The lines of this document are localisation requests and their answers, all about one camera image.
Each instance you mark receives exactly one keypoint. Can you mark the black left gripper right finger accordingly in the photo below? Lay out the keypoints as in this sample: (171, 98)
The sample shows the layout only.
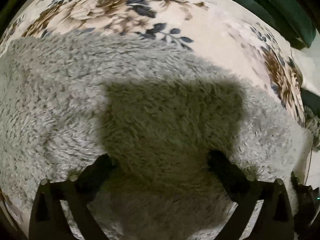
(275, 220)

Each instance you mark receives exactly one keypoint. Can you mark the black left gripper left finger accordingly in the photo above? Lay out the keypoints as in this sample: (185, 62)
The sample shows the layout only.
(48, 220)

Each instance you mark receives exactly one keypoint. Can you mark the grey fluffy fleece pant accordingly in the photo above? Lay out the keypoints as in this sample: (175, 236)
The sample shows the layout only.
(156, 110)

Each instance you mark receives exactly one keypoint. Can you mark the dark green pillow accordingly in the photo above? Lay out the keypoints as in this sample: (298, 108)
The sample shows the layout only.
(288, 17)

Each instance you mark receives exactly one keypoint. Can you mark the floral cream bed blanket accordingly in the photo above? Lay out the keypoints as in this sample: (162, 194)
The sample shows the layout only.
(221, 31)

